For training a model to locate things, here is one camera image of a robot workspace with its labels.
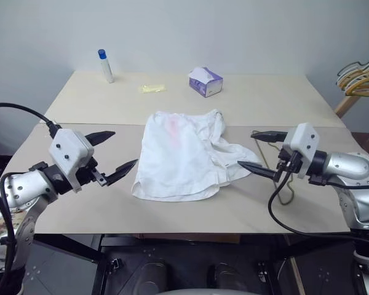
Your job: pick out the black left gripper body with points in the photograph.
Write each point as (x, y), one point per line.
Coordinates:
(89, 172)

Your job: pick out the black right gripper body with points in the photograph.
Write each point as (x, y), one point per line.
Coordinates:
(286, 166)

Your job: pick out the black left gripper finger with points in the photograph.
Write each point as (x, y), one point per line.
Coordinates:
(121, 170)
(101, 136)

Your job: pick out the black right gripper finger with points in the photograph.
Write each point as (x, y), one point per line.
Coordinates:
(258, 169)
(270, 136)

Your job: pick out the white cloth garment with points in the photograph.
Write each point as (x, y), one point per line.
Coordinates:
(178, 159)

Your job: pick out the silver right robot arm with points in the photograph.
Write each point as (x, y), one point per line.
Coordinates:
(353, 169)

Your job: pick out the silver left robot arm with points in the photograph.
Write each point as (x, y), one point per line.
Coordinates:
(21, 184)

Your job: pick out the wooden hanger rack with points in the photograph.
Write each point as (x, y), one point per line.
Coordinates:
(346, 106)

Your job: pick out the white bottle with blue cap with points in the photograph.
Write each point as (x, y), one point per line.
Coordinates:
(106, 69)

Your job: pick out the yellow plastic packet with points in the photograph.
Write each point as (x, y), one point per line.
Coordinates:
(152, 88)

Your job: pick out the purple tissue box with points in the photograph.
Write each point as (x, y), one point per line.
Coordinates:
(207, 84)

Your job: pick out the dark brown furniture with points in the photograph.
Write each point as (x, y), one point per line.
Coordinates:
(367, 143)

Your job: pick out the clothes hangers bundle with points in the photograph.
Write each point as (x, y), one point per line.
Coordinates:
(356, 80)

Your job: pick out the dark rounded shape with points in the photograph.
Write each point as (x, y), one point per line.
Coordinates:
(226, 276)
(153, 276)

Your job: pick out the wooden stick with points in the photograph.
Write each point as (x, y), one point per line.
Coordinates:
(296, 276)

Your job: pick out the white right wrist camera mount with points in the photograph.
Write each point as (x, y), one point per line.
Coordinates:
(304, 141)

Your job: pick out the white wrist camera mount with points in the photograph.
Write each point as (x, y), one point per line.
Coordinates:
(304, 141)
(69, 147)

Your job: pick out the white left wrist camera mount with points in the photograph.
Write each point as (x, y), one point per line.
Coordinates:
(69, 147)

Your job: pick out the black table frame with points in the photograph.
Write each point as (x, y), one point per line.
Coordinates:
(92, 253)

